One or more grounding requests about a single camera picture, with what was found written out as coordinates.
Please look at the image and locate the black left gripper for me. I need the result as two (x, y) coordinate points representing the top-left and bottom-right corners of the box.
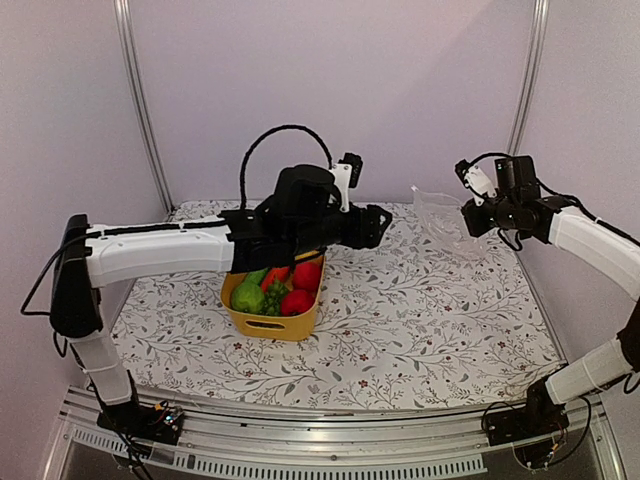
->
(289, 204), (393, 259)

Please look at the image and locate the clear zip top bag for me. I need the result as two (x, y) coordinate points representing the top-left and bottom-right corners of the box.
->
(411, 185), (487, 260)

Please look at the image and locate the green apple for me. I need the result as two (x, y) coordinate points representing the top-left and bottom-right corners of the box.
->
(231, 282), (265, 314)

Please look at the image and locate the yellow plastic basket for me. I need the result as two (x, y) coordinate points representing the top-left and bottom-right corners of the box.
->
(220, 251), (325, 342)

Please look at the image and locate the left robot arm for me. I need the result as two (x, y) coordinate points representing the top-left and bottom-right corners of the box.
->
(49, 164), (392, 434)

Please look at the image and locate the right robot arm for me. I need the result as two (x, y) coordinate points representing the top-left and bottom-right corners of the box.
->
(455, 152), (639, 436)

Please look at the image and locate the red apple far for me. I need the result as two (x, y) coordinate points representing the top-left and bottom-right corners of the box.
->
(292, 262), (322, 292)

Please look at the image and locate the red apple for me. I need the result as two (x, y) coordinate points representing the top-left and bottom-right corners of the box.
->
(292, 262), (322, 292)
(280, 289), (315, 316)

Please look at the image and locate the orange carrot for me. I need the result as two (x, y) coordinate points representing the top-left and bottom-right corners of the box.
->
(261, 267), (290, 292)

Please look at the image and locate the green cucumber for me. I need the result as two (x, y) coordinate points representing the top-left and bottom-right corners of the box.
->
(244, 267), (270, 286)

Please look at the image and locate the green grape bunch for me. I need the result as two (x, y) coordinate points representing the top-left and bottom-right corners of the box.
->
(261, 280), (290, 316)

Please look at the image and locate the red apple near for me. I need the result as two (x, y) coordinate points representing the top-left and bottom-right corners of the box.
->
(280, 289), (315, 316)

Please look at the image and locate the floral table mat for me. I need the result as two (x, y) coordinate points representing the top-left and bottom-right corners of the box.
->
(112, 204), (563, 410)

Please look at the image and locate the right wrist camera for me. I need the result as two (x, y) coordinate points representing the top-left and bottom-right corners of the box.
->
(454, 160), (497, 206)

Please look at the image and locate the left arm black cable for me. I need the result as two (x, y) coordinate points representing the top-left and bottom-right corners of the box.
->
(238, 124), (335, 211)

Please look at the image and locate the right aluminium frame post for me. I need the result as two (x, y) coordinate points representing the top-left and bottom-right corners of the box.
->
(507, 0), (550, 155)

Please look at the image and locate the aluminium frame post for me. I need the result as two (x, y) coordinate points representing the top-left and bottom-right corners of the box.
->
(113, 0), (175, 214)
(507, 0), (550, 155)

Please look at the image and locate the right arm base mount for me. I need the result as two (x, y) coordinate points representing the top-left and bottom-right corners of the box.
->
(481, 378), (569, 470)

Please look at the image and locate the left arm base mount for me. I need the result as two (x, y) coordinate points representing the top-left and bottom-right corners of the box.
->
(96, 390), (184, 445)

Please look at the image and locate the left aluminium frame post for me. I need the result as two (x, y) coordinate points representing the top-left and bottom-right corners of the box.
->
(113, 0), (175, 214)

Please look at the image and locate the front aluminium rail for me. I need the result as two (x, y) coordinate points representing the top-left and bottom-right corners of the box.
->
(43, 387), (631, 479)

